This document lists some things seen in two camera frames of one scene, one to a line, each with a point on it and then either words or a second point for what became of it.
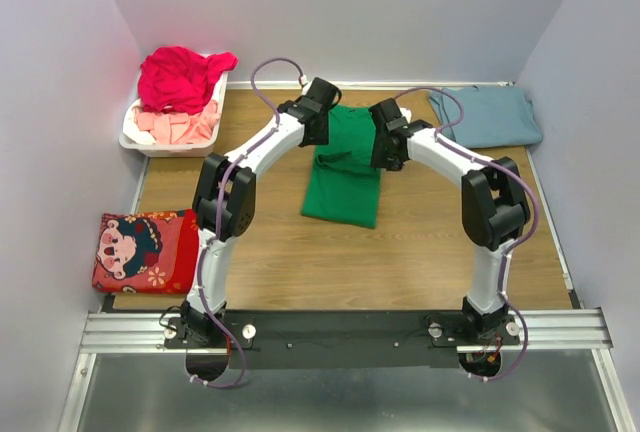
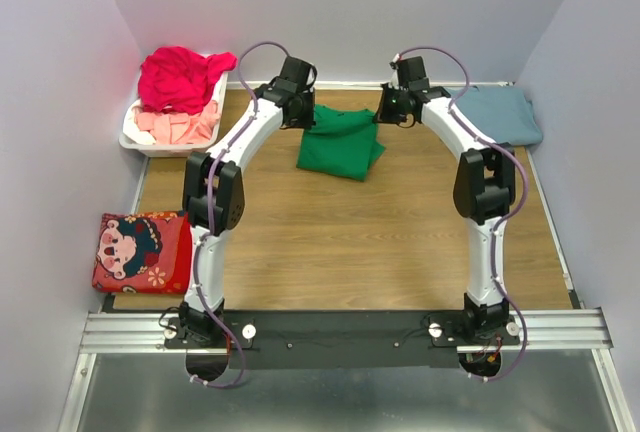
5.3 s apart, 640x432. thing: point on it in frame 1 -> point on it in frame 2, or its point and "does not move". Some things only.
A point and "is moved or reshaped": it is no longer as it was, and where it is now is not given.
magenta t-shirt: [180, 78] does not move
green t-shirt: [343, 186] is moved or reshaped
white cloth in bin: [132, 130] does not move
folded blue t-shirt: [491, 117] does not move
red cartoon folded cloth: [147, 252] does not move
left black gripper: [322, 137] -> [307, 121]
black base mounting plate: [345, 339] does not move
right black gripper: [376, 159] -> [383, 115]
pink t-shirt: [171, 127] does not move
